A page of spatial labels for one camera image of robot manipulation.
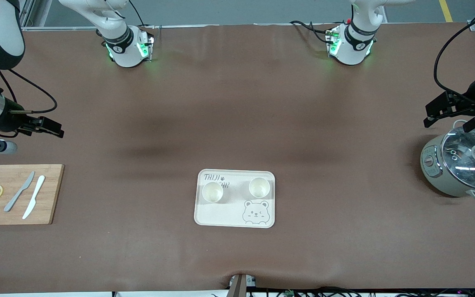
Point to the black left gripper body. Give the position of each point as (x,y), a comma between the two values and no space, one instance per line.
(469,100)

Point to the glass pot lid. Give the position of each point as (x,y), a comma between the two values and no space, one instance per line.
(464,165)

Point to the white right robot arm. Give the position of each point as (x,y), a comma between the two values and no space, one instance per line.
(122,45)

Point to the aluminium frame rail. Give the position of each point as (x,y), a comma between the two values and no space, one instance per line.
(76,28)

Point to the brown table mat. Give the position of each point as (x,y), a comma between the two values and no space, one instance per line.
(237,123)

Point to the cream bear print tray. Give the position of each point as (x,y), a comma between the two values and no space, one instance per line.
(229,212)

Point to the grey-green electric pot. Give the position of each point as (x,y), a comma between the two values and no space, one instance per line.
(433,173)

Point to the bamboo cutting board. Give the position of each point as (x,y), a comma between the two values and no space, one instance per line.
(52,194)

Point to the white IKEA cup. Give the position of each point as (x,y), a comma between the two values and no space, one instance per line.
(212,192)
(259,187)

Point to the white plastic knife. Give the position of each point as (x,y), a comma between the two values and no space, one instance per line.
(34,196)

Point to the metal table edge clamp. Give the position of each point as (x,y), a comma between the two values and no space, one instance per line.
(237,286)

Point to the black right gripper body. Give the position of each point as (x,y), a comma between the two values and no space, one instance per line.
(10,119)

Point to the grey plastic knife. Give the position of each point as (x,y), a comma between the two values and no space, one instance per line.
(19,192)

